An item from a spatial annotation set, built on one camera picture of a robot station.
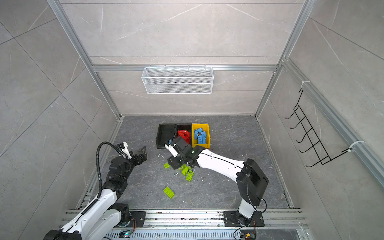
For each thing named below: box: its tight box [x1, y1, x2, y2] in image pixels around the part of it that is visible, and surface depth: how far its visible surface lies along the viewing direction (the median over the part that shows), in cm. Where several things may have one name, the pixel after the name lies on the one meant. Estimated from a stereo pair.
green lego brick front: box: [163, 186, 175, 199], surface depth 82 cm
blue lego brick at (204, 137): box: [201, 131, 207, 144], surface depth 103 cm
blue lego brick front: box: [198, 135, 203, 144], surface depth 103 cm
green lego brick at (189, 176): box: [185, 171, 194, 182], surface depth 89 cm
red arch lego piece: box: [177, 129, 190, 144], surface depth 103 cm
